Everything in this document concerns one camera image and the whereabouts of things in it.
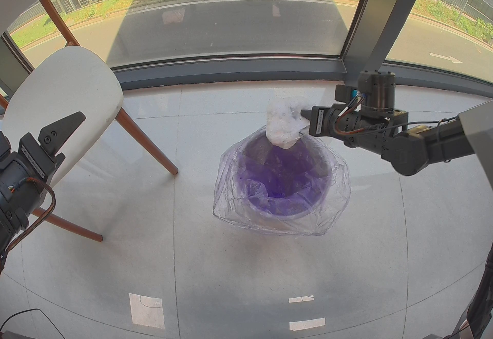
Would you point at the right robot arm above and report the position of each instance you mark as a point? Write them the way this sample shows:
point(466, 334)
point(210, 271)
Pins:
point(408, 152)

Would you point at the white trash bin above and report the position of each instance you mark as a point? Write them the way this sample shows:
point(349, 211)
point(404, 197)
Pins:
point(292, 215)

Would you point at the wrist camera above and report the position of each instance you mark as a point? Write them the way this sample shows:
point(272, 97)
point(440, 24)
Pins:
point(4, 149)
point(344, 93)

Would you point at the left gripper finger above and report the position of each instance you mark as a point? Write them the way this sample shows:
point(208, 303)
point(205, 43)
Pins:
point(57, 166)
point(61, 129)

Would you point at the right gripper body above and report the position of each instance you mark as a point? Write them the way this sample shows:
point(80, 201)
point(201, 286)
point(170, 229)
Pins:
point(331, 124)

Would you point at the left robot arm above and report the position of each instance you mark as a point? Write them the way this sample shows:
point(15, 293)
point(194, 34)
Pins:
point(11, 229)

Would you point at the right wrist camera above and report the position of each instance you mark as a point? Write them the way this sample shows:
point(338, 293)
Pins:
point(344, 93)

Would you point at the white chair with wooden legs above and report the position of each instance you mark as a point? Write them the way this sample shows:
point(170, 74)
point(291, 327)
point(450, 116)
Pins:
point(69, 91)

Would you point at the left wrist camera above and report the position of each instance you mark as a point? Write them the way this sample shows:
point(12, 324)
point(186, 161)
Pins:
point(4, 149)

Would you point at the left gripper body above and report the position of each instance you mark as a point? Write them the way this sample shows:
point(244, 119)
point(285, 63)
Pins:
point(27, 172)

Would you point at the white paper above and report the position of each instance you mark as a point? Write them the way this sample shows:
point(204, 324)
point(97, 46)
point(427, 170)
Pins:
point(285, 122)

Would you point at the window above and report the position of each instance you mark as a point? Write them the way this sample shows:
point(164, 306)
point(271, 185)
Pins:
point(231, 2)

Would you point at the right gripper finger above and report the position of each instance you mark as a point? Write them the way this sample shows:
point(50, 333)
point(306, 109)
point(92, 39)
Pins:
point(307, 115)

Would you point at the purple plastic bag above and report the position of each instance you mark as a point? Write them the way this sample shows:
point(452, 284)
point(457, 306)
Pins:
point(335, 191)

